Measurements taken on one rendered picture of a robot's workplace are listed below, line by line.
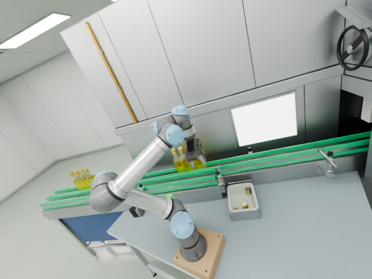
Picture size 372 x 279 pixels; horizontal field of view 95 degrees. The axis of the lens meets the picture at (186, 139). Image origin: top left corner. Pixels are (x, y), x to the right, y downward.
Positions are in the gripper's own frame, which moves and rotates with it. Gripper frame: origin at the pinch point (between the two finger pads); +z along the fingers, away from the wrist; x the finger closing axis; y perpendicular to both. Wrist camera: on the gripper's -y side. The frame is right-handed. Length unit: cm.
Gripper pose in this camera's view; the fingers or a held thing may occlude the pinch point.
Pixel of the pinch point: (199, 167)
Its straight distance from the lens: 96.4
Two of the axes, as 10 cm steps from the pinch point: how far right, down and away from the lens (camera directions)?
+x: -9.3, 2.2, 2.8
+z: 3.3, 8.5, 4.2
